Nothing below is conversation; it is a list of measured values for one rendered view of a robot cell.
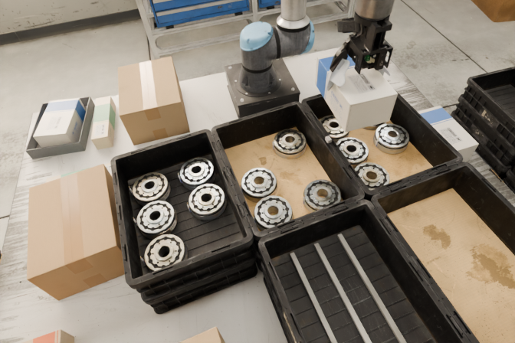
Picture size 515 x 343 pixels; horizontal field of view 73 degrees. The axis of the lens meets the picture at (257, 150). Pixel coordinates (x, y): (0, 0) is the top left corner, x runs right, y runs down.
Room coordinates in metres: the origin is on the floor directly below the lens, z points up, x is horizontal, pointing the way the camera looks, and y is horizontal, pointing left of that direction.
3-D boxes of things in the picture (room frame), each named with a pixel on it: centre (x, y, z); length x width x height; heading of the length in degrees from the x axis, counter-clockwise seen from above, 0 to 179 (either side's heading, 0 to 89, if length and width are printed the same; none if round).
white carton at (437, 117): (0.79, -0.64, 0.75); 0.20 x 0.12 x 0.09; 14
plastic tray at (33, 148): (1.05, 0.77, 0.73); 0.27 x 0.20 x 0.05; 5
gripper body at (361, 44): (0.67, -0.26, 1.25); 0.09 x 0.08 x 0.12; 11
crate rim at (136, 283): (0.53, 0.22, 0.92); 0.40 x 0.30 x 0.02; 17
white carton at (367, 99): (0.69, -0.26, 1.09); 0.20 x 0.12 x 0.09; 11
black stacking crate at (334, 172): (0.61, -0.06, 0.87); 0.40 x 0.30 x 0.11; 17
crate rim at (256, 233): (0.61, -0.06, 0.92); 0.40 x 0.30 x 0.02; 17
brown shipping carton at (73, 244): (0.54, 0.54, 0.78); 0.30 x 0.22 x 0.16; 19
